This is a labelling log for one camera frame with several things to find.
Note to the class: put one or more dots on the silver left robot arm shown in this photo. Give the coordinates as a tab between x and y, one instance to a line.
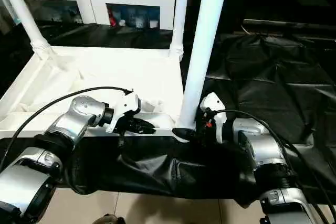
78	113

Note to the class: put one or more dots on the white plastic table top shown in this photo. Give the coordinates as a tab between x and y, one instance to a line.
105	69

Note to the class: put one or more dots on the white plastic table leg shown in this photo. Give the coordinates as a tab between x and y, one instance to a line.
23	16
204	45
179	11

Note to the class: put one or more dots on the small white jar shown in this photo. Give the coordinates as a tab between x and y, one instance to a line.
121	22
153	23

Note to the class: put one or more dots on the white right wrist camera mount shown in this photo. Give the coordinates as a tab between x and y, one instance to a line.
215	106

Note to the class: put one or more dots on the black plastic sheet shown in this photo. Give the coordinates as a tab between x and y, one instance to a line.
275	77

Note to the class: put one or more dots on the long black pole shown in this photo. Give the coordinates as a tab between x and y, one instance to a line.
288	23

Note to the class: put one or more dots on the red bottle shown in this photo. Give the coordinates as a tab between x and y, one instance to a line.
112	18

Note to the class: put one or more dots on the grey metal stand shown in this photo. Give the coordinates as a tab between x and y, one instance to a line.
6	16

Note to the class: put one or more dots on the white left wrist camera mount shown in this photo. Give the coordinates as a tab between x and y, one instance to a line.
126	106

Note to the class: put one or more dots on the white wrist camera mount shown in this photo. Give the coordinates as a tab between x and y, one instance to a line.
215	106
126	106

